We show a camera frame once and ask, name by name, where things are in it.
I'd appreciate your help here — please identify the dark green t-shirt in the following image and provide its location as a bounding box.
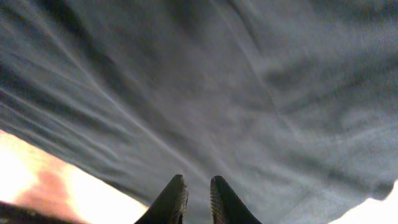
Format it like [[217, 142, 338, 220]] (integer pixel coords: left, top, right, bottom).
[[1, 0, 397, 223]]

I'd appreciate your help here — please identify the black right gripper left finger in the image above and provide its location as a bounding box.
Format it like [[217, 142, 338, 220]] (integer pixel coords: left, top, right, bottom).
[[135, 174, 188, 224]]

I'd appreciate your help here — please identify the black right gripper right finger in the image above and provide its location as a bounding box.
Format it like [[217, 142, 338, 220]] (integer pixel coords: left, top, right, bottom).
[[210, 175, 262, 224]]

